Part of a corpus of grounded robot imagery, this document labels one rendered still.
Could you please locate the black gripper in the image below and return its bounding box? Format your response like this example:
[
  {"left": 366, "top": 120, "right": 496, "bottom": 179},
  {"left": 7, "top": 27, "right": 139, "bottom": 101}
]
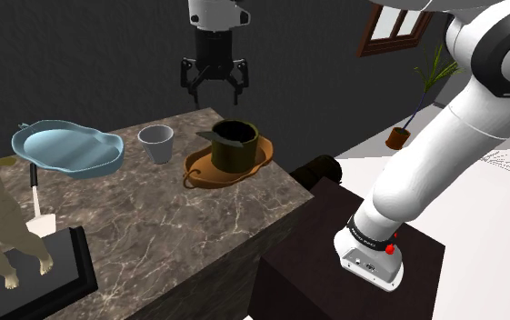
[{"left": 179, "top": 27, "right": 251, "bottom": 110}]

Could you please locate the dark green pot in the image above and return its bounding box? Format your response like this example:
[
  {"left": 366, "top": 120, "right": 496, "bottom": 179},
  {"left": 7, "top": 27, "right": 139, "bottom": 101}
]
[{"left": 195, "top": 118, "right": 261, "bottom": 175}]

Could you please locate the grey cup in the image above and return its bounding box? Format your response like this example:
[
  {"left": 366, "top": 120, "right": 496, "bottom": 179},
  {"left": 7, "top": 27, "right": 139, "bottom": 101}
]
[{"left": 137, "top": 124, "right": 175, "bottom": 165}]

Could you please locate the brown oval dish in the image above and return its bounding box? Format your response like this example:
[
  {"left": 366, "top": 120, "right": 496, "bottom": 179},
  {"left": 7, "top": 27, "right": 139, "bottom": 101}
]
[{"left": 182, "top": 135, "right": 275, "bottom": 191}]

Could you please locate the dark brown cylinder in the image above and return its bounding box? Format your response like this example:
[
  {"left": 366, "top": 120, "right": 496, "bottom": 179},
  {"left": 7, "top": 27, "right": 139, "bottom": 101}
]
[{"left": 289, "top": 154, "right": 344, "bottom": 192}]

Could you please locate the light blue oval dish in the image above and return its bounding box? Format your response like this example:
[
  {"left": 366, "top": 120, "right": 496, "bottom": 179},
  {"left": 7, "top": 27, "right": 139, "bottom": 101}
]
[{"left": 11, "top": 118, "right": 125, "bottom": 180}]

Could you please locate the brown framed window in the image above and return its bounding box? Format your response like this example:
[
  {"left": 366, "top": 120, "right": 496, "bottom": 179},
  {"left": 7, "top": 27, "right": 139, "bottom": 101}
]
[{"left": 355, "top": 4, "right": 435, "bottom": 58}]

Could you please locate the green plant in brown pot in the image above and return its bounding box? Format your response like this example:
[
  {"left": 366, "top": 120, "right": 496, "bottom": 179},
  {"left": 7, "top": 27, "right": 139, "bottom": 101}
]
[{"left": 385, "top": 43, "right": 465, "bottom": 151}]

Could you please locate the dark robot stand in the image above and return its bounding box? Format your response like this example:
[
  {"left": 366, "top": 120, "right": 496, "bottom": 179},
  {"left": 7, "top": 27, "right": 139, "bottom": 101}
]
[{"left": 249, "top": 176, "right": 446, "bottom": 320}]

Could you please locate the black flat tray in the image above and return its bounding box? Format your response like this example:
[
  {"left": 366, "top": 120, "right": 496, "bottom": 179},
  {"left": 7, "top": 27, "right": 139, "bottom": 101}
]
[{"left": 0, "top": 225, "right": 100, "bottom": 320}]

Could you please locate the white spatula with black handle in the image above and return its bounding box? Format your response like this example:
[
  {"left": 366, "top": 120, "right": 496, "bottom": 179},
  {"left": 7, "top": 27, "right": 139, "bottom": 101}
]
[{"left": 25, "top": 162, "right": 57, "bottom": 238}]

